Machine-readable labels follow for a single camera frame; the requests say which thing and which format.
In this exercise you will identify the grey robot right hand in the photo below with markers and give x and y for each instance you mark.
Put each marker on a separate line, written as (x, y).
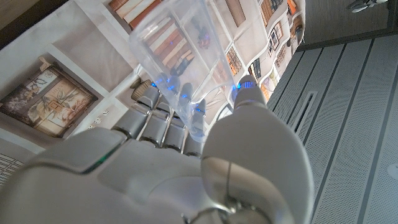
(155, 180)

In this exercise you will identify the clear plastic measuring cup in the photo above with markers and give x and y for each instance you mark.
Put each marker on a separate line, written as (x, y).
(186, 62)

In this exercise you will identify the printed bookshelf backdrop cloth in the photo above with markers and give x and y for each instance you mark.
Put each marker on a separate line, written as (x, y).
(77, 46)

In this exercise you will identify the perforated panel door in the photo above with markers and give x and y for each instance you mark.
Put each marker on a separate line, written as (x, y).
(342, 124)

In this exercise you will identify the light grey chair base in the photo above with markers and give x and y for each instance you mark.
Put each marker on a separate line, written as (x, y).
(363, 6)

